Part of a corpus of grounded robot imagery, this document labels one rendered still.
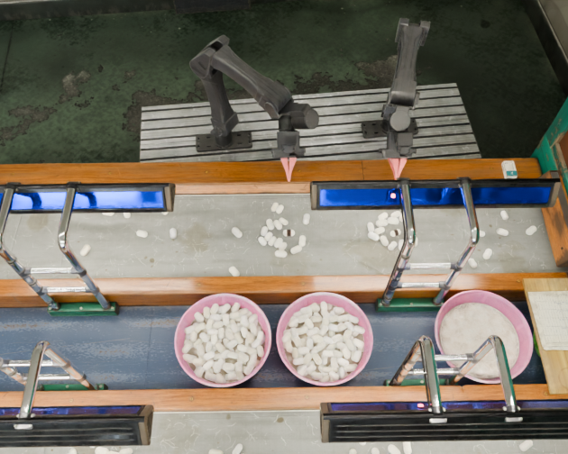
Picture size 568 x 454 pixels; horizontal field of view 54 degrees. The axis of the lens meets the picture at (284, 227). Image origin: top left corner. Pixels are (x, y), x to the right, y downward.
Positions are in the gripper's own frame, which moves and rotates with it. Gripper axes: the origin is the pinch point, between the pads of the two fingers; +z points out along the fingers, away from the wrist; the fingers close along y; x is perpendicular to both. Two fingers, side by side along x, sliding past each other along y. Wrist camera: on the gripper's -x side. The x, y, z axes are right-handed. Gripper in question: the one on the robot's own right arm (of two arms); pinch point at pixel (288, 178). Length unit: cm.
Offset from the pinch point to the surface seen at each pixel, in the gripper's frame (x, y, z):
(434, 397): -66, 28, 38
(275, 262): -5.4, -4.5, 24.8
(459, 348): -22, 47, 46
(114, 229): 2, -54, 15
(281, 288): -13.5, -2.7, 30.6
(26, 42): 165, -147, -65
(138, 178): 11.5, -48.5, 0.3
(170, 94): 140, -61, -34
